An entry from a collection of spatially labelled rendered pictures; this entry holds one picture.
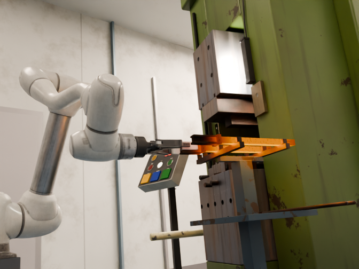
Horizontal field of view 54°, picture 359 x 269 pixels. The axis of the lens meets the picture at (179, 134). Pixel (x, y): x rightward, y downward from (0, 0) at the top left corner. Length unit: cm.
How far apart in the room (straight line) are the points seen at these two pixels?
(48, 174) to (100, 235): 303
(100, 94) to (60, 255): 355
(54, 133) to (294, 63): 118
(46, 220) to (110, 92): 86
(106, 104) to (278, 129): 95
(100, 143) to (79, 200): 348
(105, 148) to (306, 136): 97
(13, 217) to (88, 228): 297
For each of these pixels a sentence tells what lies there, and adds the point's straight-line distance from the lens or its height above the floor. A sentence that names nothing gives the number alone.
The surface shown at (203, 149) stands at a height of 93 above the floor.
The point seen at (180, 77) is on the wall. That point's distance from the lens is 609.
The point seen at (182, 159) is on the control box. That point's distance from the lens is 237.
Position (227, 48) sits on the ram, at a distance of 214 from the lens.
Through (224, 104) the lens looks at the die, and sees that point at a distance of 203.
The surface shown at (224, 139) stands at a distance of 123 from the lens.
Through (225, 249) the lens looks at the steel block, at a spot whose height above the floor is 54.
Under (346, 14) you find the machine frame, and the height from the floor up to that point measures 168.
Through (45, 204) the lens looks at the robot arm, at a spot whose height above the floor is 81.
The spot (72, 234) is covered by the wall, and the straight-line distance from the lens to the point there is 453.
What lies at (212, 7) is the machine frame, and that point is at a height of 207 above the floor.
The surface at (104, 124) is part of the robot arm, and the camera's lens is 109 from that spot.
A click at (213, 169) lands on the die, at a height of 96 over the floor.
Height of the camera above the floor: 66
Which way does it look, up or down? 15 degrees up
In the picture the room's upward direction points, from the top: 5 degrees counter-clockwise
